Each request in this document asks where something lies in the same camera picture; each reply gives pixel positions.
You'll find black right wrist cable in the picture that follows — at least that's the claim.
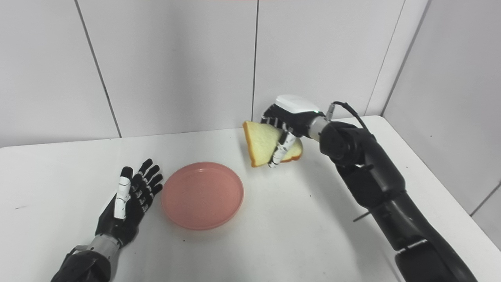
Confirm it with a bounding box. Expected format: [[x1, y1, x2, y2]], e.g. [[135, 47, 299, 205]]
[[327, 101, 370, 132]]

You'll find pink round plate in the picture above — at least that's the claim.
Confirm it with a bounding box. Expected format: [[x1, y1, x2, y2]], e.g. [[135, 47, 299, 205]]
[[161, 162, 245, 231]]

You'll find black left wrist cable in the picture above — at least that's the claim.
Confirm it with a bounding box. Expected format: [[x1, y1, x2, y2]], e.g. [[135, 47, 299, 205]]
[[65, 245, 90, 261]]

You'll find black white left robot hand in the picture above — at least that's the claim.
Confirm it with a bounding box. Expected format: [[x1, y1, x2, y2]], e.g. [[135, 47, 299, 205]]
[[95, 158, 164, 247]]

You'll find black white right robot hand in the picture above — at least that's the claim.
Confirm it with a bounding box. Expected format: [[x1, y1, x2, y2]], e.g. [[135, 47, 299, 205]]
[[260, 94, 325, 169]]

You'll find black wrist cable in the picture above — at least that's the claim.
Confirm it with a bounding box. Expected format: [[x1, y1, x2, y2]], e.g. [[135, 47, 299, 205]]
[[65, 245, 90, 261], [327, 101, 370, 132]]

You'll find slice of bread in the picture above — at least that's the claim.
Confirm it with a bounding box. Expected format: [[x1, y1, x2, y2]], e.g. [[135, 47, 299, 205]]
[[243, 121, 303, 168]]

